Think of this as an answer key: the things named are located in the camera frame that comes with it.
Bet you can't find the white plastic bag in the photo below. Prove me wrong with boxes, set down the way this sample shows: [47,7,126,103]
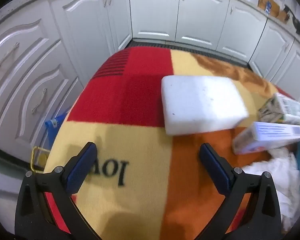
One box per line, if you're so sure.
[242,147,300,232]

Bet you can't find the white purple toothpaste box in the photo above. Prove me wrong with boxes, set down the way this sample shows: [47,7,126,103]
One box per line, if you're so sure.
[232,122,300,155]

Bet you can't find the white milk carton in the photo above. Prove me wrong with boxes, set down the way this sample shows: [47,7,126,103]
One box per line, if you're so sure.
[257,93,300,125]

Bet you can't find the white foam sponge block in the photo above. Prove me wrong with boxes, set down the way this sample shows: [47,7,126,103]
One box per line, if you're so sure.
[161,75,249,136]

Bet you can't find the white kitchen cabinets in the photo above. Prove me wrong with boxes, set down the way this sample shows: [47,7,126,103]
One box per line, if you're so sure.
[0,0,300,162]

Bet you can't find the blue plastic bottle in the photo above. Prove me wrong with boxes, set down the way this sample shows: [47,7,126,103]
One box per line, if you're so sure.
[45,112,68,149]

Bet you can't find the colourful fleece blanket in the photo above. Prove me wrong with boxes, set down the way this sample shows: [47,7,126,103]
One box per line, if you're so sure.
[45,47,279,239]

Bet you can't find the wooden knife block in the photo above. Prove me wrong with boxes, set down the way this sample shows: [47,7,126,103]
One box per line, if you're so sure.
[258,0,280,17]

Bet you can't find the yellow wire frame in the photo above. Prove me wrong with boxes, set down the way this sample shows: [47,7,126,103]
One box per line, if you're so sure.
[30,146,50,173]

